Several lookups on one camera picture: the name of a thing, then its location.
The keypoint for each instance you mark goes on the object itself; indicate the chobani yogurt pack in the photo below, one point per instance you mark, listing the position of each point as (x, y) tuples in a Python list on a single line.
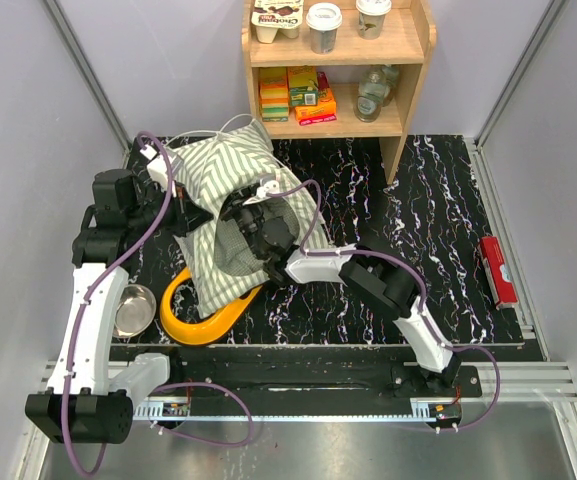
[(273, 17)]

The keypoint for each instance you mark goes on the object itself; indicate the paper coffee cup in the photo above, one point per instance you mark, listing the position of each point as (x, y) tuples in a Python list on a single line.
[(323, 20), (371, 17)]

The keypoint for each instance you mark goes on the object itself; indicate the red pink packet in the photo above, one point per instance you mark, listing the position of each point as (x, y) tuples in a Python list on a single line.
[(322, 85)]

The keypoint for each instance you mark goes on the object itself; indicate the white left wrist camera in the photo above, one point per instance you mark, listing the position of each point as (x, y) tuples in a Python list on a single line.
[(156, 166)]

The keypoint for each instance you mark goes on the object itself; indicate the white cable duct rail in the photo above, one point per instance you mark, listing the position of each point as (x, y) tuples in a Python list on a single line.
[(355, 407)]

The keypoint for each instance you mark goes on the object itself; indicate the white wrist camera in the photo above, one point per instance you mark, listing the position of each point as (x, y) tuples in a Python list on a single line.
[(267, 187), (156, 166)]

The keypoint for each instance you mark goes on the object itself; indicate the yellow double bowl holder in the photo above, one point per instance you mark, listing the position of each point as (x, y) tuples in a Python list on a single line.
[(208, 330)]

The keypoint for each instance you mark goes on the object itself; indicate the clear glass jar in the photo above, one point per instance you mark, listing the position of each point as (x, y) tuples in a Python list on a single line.
[(391, 73), (370, 94)]

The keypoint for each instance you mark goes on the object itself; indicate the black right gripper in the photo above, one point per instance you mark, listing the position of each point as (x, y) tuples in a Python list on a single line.
[(233, 204)]

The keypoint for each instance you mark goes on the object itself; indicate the paper coffee cup right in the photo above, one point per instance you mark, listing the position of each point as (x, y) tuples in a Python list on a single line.
[(371, 17)]

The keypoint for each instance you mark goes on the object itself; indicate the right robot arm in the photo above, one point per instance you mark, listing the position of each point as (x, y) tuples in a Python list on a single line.
[(385, 283)]

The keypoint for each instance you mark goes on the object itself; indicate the aluminium frame post left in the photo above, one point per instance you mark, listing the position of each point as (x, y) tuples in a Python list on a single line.
[(65, 30)]

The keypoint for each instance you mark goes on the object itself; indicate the red snack box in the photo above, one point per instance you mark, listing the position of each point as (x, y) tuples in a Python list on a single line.
[(503, 292)]

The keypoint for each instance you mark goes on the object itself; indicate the orange snack box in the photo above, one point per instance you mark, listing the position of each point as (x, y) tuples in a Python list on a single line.
[(324, 111)]

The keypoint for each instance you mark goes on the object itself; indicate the clear glass jar back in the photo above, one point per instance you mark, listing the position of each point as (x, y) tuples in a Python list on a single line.
[(391, 73)]

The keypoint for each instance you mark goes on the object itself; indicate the paper coffee cup left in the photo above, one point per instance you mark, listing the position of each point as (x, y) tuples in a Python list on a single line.
[(323, 20)]

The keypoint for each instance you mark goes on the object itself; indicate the wooden shelf unit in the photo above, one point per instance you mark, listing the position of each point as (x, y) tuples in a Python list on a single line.
[(408, 39)]

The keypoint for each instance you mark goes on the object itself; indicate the green checked pet cushion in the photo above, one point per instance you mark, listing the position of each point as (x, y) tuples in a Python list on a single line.
[(232, 254)]

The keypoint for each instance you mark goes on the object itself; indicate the green striped pet tent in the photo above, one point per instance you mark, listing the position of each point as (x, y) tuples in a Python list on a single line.
[(214, 288)]

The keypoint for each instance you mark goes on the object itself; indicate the clear glass jar front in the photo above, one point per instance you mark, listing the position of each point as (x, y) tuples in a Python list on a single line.
[(370, 94)]

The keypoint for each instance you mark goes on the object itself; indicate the yellow green sponge stack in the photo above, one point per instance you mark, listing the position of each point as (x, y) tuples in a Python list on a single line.
[(274, 94)]

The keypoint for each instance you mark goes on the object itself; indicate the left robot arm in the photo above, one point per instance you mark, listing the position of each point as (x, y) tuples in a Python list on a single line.
[(82, 403)]

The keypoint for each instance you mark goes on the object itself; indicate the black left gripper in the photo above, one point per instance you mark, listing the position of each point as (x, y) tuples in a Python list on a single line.
[(188, 216)]

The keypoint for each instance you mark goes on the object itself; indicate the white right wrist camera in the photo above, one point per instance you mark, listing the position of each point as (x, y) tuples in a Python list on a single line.
[(267, 187)]

